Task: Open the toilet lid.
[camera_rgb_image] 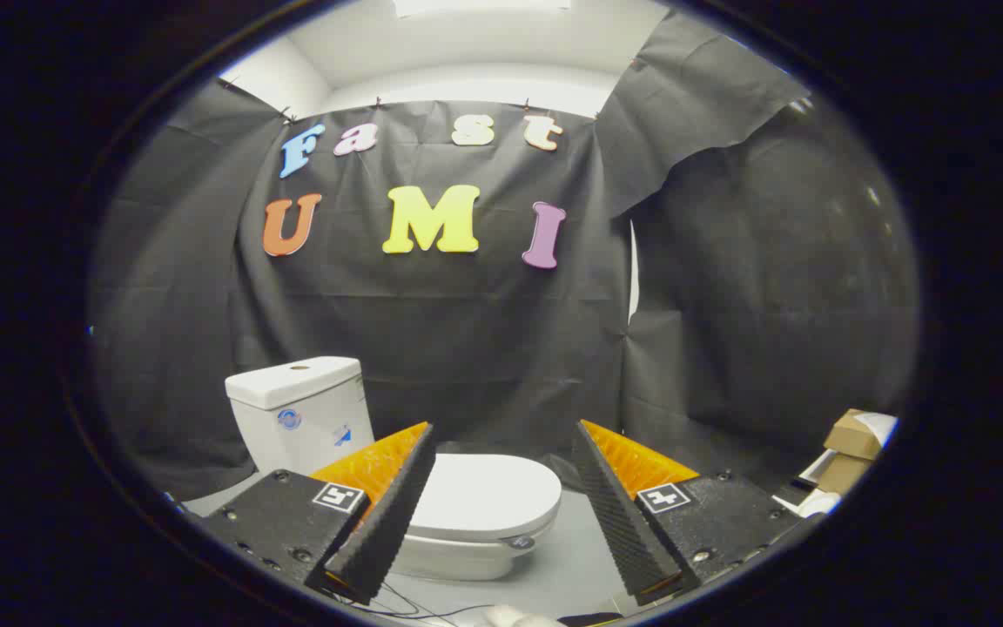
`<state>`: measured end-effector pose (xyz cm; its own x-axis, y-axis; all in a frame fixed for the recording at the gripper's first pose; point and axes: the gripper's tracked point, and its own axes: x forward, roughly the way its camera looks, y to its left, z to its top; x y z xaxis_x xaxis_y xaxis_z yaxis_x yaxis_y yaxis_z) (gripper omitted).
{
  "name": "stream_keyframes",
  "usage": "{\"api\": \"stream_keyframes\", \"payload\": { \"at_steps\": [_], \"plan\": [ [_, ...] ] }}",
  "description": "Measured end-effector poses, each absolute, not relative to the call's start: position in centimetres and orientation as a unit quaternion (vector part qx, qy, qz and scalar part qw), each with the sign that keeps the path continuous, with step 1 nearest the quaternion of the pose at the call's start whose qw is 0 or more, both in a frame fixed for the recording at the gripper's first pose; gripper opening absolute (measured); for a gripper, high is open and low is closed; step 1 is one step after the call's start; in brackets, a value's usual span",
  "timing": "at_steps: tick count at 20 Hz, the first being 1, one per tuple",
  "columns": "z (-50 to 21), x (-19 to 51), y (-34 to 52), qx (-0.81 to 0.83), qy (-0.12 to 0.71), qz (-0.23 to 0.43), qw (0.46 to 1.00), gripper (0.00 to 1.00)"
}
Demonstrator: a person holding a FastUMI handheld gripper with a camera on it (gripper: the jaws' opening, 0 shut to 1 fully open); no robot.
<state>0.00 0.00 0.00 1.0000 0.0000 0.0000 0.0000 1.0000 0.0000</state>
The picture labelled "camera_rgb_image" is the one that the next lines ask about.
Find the white toilet lid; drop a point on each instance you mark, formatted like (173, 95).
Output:
(484, 496)

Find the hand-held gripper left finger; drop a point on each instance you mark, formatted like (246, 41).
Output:
(384, 522)

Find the white ceramic toilet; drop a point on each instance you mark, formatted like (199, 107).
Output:
(306, 418)

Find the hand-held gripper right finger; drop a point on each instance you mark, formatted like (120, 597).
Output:
(619, 522)

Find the brown cardboard box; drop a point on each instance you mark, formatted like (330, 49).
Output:
(851, 435)
(841, 475)

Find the ceiling light panel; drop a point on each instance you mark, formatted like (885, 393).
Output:
(480, 7)

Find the black backdrop cloth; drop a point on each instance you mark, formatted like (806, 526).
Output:
(467, 331)

